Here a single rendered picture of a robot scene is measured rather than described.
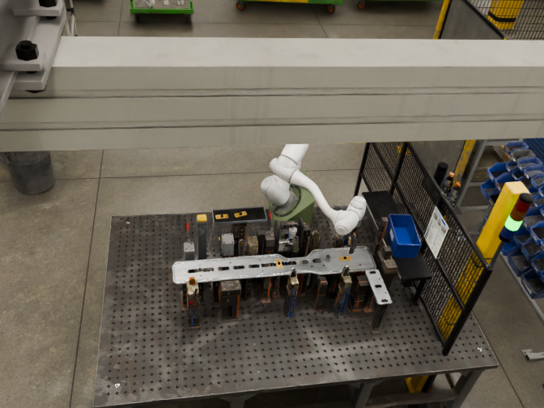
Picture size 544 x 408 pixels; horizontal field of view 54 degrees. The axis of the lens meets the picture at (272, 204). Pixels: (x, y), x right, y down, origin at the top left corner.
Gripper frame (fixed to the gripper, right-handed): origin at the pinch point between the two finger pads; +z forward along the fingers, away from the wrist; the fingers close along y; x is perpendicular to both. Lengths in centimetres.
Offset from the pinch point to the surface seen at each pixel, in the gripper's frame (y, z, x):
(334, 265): 5.9, 13.4, -9.1
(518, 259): -28, 65, 172
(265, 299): 6, 42, -55
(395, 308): 24, 44, 36
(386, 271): 16.8, 11.0, 23.9
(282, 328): 30, 44, -48
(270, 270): 5, 13, -53
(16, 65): 183, -228, -128
